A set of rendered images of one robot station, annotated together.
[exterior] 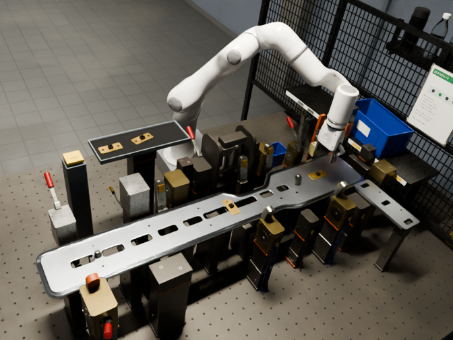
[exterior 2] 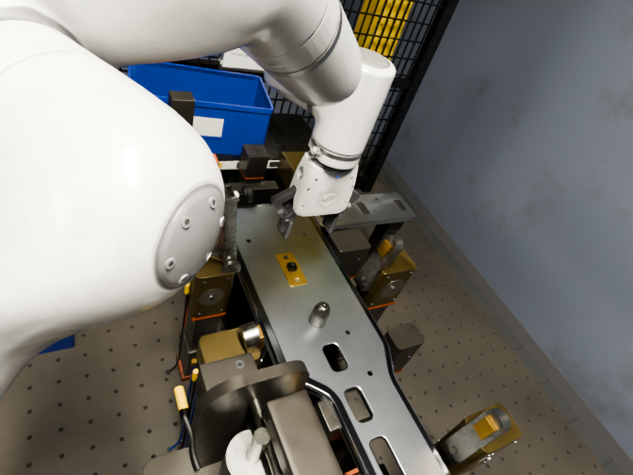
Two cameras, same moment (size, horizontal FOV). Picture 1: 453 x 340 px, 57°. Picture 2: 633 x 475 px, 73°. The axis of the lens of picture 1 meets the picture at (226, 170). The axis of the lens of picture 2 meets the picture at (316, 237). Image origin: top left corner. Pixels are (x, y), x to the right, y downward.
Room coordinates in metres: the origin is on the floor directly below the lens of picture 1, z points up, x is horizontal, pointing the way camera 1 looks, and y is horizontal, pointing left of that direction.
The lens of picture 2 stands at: (1.45, 0.19, 1.62)
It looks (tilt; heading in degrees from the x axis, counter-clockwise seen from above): 41 degrees down; 269
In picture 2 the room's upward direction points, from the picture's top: 22 degrees clockwise
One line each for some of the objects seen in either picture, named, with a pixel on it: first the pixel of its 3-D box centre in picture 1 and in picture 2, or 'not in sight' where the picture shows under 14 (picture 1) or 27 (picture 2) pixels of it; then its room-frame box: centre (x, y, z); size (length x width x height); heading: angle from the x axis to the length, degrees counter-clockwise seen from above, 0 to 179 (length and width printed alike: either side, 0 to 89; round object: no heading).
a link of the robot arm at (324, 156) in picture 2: (336, 121); (333, 148); (1.47, -0.40, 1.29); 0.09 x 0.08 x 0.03; 39
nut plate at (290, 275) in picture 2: (317, 174); (291, 267); (1.47, -0.40, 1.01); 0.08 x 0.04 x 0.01; 129
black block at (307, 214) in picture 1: (303, 242); (383, 371); (1.20, -0.37, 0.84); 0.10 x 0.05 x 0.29; 39
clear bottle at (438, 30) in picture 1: (437, 36); not in sight; (1.95, -0.84, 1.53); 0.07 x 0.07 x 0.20
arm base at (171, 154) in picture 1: (183, 141); not in sight; (1.70, 0.24, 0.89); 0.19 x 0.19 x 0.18
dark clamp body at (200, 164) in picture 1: (194, 195); not in sight; (1.32, 0.12, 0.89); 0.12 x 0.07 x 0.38; 39
